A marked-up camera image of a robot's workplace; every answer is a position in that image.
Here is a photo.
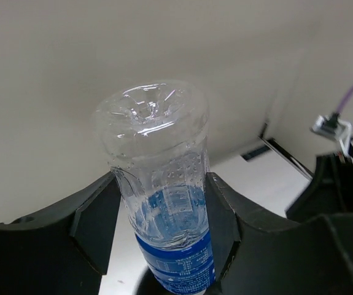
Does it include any blue labelled plastic bottle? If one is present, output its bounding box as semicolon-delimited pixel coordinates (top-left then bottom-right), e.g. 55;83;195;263
93;80;215;294

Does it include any blue label sticker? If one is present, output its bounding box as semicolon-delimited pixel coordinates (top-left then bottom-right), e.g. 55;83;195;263
241;145;270;162

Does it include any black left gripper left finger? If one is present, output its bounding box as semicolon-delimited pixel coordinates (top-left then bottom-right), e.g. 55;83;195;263
0;173;121;294

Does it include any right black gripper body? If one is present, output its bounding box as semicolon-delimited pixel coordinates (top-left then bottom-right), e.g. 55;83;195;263
286;155;353;219

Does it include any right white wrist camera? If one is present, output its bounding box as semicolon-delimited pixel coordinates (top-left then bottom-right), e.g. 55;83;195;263
311;113;352;157

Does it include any aluminium table edge rail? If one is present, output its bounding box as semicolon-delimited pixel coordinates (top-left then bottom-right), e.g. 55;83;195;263
209;138;315;179

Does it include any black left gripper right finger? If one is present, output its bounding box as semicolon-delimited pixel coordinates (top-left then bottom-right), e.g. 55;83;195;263
205;173;353;294

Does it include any dark grey waste bin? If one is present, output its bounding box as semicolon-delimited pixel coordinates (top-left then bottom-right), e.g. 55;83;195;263
134;267;222;295

